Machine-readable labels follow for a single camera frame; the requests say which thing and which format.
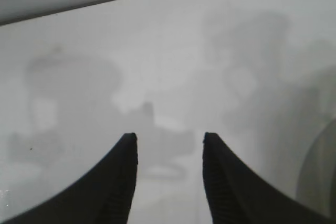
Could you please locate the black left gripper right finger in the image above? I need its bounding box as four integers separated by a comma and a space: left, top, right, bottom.
202, 132, 336, 224

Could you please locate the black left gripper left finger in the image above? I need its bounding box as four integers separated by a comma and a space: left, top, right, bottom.
0, 132, 139, 224

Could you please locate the stainless steel mixing bowl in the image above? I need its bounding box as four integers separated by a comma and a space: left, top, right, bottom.
296, 118, 336, 209

